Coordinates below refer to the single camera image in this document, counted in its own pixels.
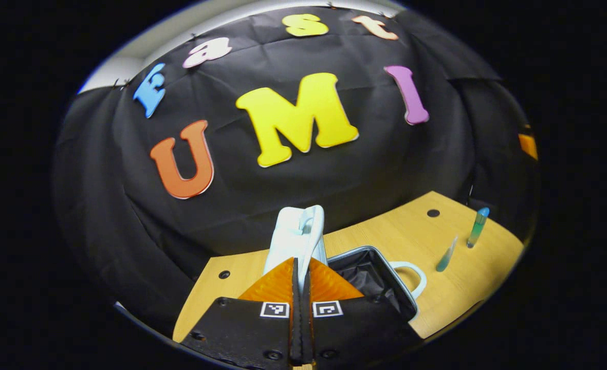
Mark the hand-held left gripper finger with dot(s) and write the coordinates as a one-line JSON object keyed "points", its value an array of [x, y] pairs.
{"points": [[295, 329], [306, 329]]}

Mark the teal skincare bottle blue cap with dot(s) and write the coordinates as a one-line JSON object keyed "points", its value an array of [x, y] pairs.
{"points": [[477, 228]]}

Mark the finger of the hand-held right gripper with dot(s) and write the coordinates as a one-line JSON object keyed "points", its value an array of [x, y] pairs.
{"points": [[528, 146]]}

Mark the blue white skincare tube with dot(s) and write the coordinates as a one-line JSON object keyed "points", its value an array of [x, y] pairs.
{"points": [[446, 257]]}

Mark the black backdrop cloth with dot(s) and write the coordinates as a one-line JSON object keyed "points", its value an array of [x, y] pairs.
{"points": [[262, 205]]}

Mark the light blue suitcase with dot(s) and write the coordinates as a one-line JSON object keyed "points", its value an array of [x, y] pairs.
{"points": [[293, 236]]}

